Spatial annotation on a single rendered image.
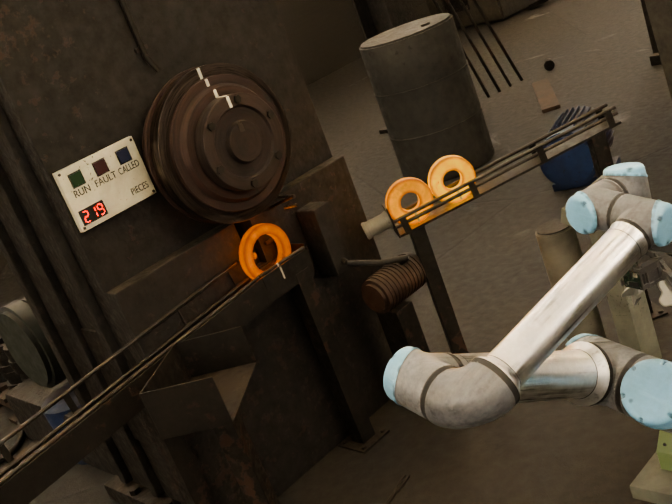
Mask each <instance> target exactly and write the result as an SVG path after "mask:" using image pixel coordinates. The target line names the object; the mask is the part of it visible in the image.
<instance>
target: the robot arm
mask: <svg viewBox="0 0 672 504"><path fill-rule="evenodd" d="M603 176H604V179H602V180H600V181H598V182H597V183H595V184H593V185H591V186H589V187H587V188H586V189H584V190H582V191H578V192H576V193H575V195H573V196H572V197H570V198H569V199H568V201H567V203H566V211H565V212H566V216H567V219H568V221H569V223H570V225H571V226H572V227H573V228H574V229H575V230H576V231H577V232H579V233H581V234H591V233H593V232H595V230H601V231H605V234H604V235H603V236H602V237H601V238H600V239H599V240H598V241H597V242H596V243H595V244H594V245H593V246H592V247H591V248H590V249H589V250H588V251H587V252H586V253H585V254H584V255H583V256H582V257H581V259H580V260H579V261H578V262H577V263H576V264H575V265H574V266H573V267H572V268H571V269H570V270H569V271H568V272H567V273H566V274H565V275H564V276H563V277H562V278H561V279H560V280H559V281H558V282H557V284H556V285H555V286H554V287H553V288H552V289H551V290H550V291H549V292H548V293H547V294H546V295H545V296H544V297H543V298H542V299H541V300H540V301H539V302H538V303H537V304H536V305H535V306H534V307H533V308H532V310H531V311H530V312H529V313H528V314H527V315H526V316H525V317H524V318H523V319H522V320H521V321H520V322H519V323H518V324H517V325H516V326H515V327H514V328H513V329H512V330H511V331H510V332H509V333H508V335H507V336H506V337H505V338H504V339H503V340H502V341H501V342H500V343H499V344H498V345H497V346H496V347H495V348H494V349H493V350H492V351H491V352H490V353H459V354H452V353H427V352H423V351H421V350H420V349H419V348H417V347H411V346H407V347H404V348H401V349H400V350H398V351H397V352H396V353H395V354H394V355H393V357H392V358H391V359H390V360H389V362H388V364H387V366H386V369H385V372H384V378H383V386H384V390H385V392H386V394H387V396H388V397H389V398H390V399H391V400H393V401H394V402H395V403H396V404H397V405H399V406H403V407H405V408H407V409H408V410H410V411H412V412H414V413H416V414H417V415H419V416H421V417H423V418H425V419H426V420H428V421H430V422H431V423H433V424H435V425H437V426H439V427H442V428H448V429H466V428H472V427H477V426H480V425H483V424H487V423H489V422H491V421H494V420H496V419H498V418H500V417H501V416H503V415H505V414H506V413H508V412H509V411H510V410H511V409H512V408H513V407H514V406H515V405H516V404H517V403H525V402H537V401H549V400H561V399H568V400H569V401H570V402H572V403H573V404H576V405H579V406H594V405H603V406H606V407H609V408H611V409H613V410H616V411H618V412H620V413H622V414H625V415H627V416H629V417H631V418H633V419H635V420H636V421H637V422H639V423H640V424H642V425H644V426H647V427H649V428H653V429H658V430H662V431H665V432H668V433H672V362H671V361H667V360H663V359H659V358H657V357H654V356H651V355H648V354H646V353H643V352H640V351H638V350H635V349H632V348H630V347H627V346H624V345H621V344H619V343H616V342H613V341H611V340H608V339H605V338H603V337H601V336H598V335H593V334H586V333H584V334H579V335H576V336H574V337H573V338H571V339H570V340H569V341H568V342H567V343H566V344H565V345H566V347H565V348H564V349H562V350H559V351H555V350H556V348H557V347H558V346H559V345H560V344H561V343H562V342H563V341H564V340H565V339H566V338H567V337H568V335H569V334H570V333H571V332H572V331H573V330H574V329H575V328H576V327H577V326H578V325H579V324H580V322H581V321H582V320H583V319H584V318H585V317H586V316H587V315H588V314H589V313H590V312H591V311H592V309H593V308H594V307H595V306H596V305H597V304H598V303H599V302H600V301H601V300H602V299H603V298H604V296H605V295H606V294H607V293H608V292H609V291H610V290H611V289H612V288H613V287H614V286H615V285H616V284H617V282H618V281H619V280H620V284H621V286H623V285H625V287H628V288H627V289H626V290H624V291H623V292H622V294H621V297H622V298H623V297H628V296H631V297H632V302H633V305H634V306H635V305H636V304H637V303H638V302H639V300H640V299H641V293H642V292H643V291H644V290H646V289H650V288H651V287H653V286H655V283H656V282H658V281H659V282H658V288H659V289H660V291H661V296H660V298H659V302H660V304H661V305H662V306H664V307H666V306H672V271H671V269H670V268H669V267H668V266H667V264H666V263H665V261H664V260H663V259H662V257H661V256H659V254H658V253H653V252H649V250H653V251H658V252H664V253H666V254H667V255H668V256H671V257H672V204H670V203H667V202H663V201H661V200H659V199H658V200H654V199H652V198H651V193H650V188H649V183H648V178H647V177H648V175H647V174H646V170H645V166H644V165H643V164H642V163H638V162H627V163H620V164H615V165H612V166H609V167H607V168H605V169H604V170H603ZM622 277H623V279H624V280H623V281H622V279H621V278H622ZM661 279H662V280H663V281H660V280H661Z"/></svg>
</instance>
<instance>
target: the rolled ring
mask: <svg viewBox="0 0 672 504"><path fill-rule="evenodd" d="M264 234H267V235H269V236H271V237H272V238H273V239H274V241H275V243H276V245H277V249H278V256H277V260H276V263H277V262H279V261H280V260H282V259H283V258H285V257H286V256H288V255H289V254H291V245H290V241H289V239H288V237H287V235H286V233H285V232H284V231H283V230H282V229H281V228H280V227H278V226H277V225H274V224H271V223H260V224H256V225H254V226H252V227H251V228H249V229H248V230H247V231H246V233H245V234H244V235H243V237H242V239H241V242H240V246H239V261H240V264H241V267H242V269H243V271H244V272H245V274H246V275H247V276H248V277H249V278H251V279H252V280H253V279H254V278H255V277H257V276H258V275H259V274H261V273H262V272H264V271H262V270H260V269H259V268H258V267H257V266H256V264H255V262H254V259H253V247H254V244H255V242H256V240H257V239H258V238H259V237H260V236H262V235H264ZM276 263H275V264H276Z"/></svg>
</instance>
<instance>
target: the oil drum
mask: <svg viewBox="0 0 672 504"><path fill-rule="evenodd" d="M359 50H360V53H361V56H362V59H363V62H364V65H365V68H366V71H367V73H368V76H369V79H370V82H371V85H372V88H373V91H374V96H375V97H376V99H377V102H378V105H379V108H380V111H381V114H382V116H383V119H384V122H385V125H386V128H387V131H388V134H389V136H388V137H389V139H390V140H391V142H392V145H393V148H394V151H395V154H396V157H397V160H398V162H399V165H400V168H401V171H402V174H403V177H404V178H405V177H415V178H418V179H420V180H422V181H423V182H424V183H426V184H427V185H428V173H429V170H430V168H431V166H432V165H433V164H434V163H435V162H436V161H437V160H438V159H440V158H441V157H444V156H447V155H457V156H460V157H463V158H464V159H466V160H467V161H468V162H470V164H471V165H472V166H473V168H474V170H475V169H477V168H479V167H481V166H482V165H484V164H485V163H486V162H488V161H489V160H490V159H491V158H492V156H493V154H494V147H493V144H492V141H491V138H490V135H489V131H488V128H487V125H486V122H485V118H484V115H483V112H482V105H481V104H480V102H479V99H478V96H477V93H476V89H475V86H474V83H473V80H472V77H471V73H470V70H469V67H468V60H466V57H465V54H464V51H463V48H462V44H461V41H460V38H459V35H458V31H457V28H456V25H455V22H454V19H453V15H452V14H450V13H440V14H435V15H431V16H427V17H424V18H421V19H417V20H414V21H411V22H408V23H405V24H403V25H400V26H397V27H395V28H392V29H390V30H387V31H385V32H383V33H380V34H378V35H376V36H374V37H372V38H370V39H368V40H367V41H365V42H363V43H362V44H361V45H360V47H359Z"/></svg>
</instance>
